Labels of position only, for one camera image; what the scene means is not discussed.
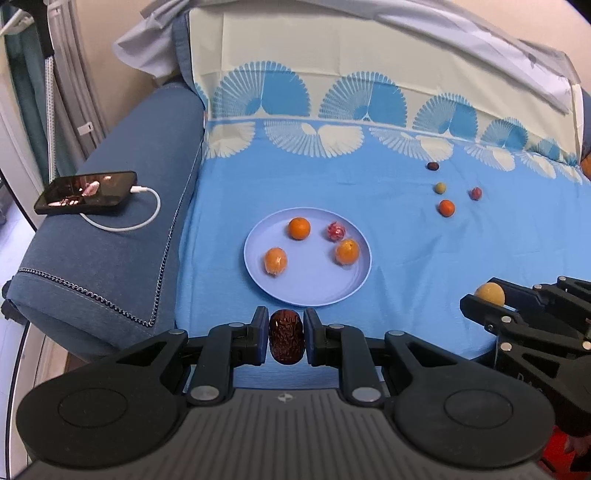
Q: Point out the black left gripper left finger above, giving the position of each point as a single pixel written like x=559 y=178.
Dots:
x=216 y=355

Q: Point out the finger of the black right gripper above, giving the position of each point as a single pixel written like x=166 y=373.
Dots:
x=557 y=298
x=524 y=324

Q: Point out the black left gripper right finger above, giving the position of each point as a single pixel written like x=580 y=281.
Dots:
x=346 y=349

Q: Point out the small yellow round fruit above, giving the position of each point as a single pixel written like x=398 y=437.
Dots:
x=491 y=292

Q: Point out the dark red jujube date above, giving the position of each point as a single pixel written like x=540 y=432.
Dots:
x=286 y=337

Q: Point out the orange tangerine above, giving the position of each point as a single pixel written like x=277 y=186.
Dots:
x=275 y=261
x=347 y=252
x=446 y=208
x=299 y=228

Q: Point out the red candy fruit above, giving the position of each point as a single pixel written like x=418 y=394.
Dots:
x=335 y=231

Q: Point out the green yellow small fruit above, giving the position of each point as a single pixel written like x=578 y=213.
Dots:
x=440 y=188

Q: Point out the light blue round plate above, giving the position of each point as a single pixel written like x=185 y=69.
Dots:
x=313 y=277

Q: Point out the red sleeve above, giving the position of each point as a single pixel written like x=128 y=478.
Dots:
x=566 y=457

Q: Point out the orange brown cushion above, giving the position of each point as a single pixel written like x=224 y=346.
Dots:
x=586 y=166

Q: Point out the blue fabric sofa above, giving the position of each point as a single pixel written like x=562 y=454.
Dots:
x=100 y=284

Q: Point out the blue patterned bed sheet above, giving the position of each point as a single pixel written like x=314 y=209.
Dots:
x=306 y=107

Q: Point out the black smartphone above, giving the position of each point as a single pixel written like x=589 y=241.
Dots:
x=94 y=193

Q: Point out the grey curtain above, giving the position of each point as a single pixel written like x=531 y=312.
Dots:
x=74 y=81

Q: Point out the white window frame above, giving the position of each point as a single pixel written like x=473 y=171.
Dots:
x=18 y=162

